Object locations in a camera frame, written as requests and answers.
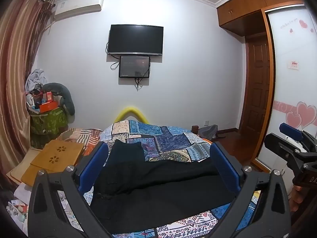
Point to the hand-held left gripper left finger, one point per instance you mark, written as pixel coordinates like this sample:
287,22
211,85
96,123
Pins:
98,158

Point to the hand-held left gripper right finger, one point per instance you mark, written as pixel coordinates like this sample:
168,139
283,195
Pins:
224,163

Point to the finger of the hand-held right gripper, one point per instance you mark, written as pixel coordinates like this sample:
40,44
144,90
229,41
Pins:
291,131
279,146

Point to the black pants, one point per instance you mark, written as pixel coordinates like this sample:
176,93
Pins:
161,186

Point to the person's right hand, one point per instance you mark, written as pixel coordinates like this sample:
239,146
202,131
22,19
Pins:
297,198

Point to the striped orange cloth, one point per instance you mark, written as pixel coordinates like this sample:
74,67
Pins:
81,136

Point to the grey bag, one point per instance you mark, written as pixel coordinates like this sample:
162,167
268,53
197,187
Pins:
209,131

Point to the bamboo lap desk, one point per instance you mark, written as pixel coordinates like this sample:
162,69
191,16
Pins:
53,158

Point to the wooden bedpost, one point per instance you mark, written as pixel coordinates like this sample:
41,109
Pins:
195,129

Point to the wooden door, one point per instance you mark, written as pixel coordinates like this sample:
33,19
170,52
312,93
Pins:
258,84

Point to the patchwork bed cover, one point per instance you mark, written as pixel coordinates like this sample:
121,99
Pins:
171,141

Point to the green patterned storage bag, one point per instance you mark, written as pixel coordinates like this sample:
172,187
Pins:
48,121

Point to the orange box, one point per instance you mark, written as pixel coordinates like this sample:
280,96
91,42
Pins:
49,107

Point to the grey neck pillow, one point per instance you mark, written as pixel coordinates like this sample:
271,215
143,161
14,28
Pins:
65,94

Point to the red box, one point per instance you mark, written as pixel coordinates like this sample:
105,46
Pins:
49,96

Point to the scattered papers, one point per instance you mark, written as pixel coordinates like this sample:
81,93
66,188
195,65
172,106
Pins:
19,203

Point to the grey crumpled cloth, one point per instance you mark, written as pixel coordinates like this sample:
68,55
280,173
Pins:
36,78

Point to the brown striped curtain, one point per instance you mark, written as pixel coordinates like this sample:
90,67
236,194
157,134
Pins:
14,74

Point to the wooden wardrobe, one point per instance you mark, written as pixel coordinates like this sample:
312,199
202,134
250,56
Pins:
250,2

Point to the white air conditioner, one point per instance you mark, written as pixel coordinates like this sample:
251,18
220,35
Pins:
79,6

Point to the small black wall monitor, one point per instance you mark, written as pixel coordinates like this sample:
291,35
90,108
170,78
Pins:
134,66

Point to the wall-mounted black television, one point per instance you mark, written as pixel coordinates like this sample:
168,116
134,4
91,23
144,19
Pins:
135,39

